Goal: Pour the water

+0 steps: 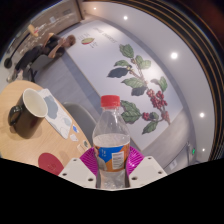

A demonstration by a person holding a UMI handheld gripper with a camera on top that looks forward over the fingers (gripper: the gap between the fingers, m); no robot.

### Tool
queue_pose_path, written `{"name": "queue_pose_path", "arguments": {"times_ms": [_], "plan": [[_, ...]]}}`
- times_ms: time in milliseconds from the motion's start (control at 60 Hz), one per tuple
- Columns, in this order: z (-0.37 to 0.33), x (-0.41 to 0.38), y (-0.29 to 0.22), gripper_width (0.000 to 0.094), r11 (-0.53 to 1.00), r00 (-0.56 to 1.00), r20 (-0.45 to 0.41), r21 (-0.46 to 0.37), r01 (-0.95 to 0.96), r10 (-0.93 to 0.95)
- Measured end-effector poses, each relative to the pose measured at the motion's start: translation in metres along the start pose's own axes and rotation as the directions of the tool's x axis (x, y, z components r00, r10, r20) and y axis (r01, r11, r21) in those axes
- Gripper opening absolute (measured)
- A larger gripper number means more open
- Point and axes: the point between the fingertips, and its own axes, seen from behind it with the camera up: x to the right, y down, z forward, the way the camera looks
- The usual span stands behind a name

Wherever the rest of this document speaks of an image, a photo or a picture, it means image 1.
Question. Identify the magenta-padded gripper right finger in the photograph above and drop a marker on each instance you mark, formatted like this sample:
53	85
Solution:
145	171

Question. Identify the white printed paper sheet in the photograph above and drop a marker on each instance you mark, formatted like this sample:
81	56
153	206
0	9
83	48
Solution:
56	113

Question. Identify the person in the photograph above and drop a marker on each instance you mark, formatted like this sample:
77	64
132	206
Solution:
50	50

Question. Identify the green exit sign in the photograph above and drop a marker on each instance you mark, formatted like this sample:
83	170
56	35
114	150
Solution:
193	151

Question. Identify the clear red-capped drink bottle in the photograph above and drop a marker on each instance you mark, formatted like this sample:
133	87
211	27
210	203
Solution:
111	133

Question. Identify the white paper wall notice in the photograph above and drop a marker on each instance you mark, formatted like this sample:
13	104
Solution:
173	164

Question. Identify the small round wooden side table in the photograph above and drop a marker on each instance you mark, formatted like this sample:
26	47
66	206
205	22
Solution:
33	30

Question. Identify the black mug white inside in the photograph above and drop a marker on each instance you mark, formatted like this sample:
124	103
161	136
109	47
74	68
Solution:
28	120

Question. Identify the coffee plant wall mural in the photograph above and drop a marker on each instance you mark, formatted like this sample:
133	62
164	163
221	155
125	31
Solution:
100	60

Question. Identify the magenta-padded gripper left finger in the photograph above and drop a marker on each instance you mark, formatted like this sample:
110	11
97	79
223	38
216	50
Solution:
78	171

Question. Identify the flat round red coaster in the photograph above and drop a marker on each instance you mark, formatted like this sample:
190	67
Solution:
50	163

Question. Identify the round ceiling spot lights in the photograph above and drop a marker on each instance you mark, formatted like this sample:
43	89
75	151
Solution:
174	55

